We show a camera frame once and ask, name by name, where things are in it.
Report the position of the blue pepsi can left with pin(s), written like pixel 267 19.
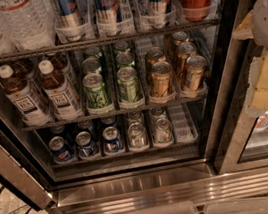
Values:
pixel 62 151

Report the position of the blue pepsi can right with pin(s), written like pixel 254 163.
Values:
pixel 112 140

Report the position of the gold can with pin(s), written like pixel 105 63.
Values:
pixel 161 77
pixel 194 73

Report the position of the tea bottle white cap right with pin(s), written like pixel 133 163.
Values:
pixel 60 91

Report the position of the blue red bull can left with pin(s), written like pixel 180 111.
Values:
pixel 72 19

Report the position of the clear water bottle right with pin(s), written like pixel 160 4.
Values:
pixel 28 21

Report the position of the blue red bull can middle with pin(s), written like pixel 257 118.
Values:
pixel 109 16

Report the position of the green can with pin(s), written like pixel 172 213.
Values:
pixel 97 97
pixel 128 87

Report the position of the silver can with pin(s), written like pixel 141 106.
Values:
pixel 163 135
pixel 137 137

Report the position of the silver can front left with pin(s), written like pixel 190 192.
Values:
pixel 137 137

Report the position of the stainless steel fridge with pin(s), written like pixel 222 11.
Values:
pixel 229 159

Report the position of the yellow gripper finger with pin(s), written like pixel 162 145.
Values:
pixel 244 30
pixel 257 93

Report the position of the tea bottle white cap left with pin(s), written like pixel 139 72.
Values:
pixel 26 97

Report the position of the blue pepsi can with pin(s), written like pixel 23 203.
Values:
pixel 87 147
pixel 112 140
pixel 62 151

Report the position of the gold can front left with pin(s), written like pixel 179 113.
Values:
pixel 161 77

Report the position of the green can front left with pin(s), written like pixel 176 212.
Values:
pixel 97 97

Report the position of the tea bottle white cap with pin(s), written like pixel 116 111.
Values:
pixel 26 97
pixel 60 91

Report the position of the green can front right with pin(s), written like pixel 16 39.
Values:
pixel 128 87

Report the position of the silver can front right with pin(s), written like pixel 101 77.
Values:
pixel 163 135

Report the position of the empty white can tray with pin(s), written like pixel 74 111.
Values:
pixel 183 125

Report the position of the gold can front right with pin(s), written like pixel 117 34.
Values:
pixel 194 73

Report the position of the blue pepsi can middle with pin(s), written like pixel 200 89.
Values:
pixel 87 147

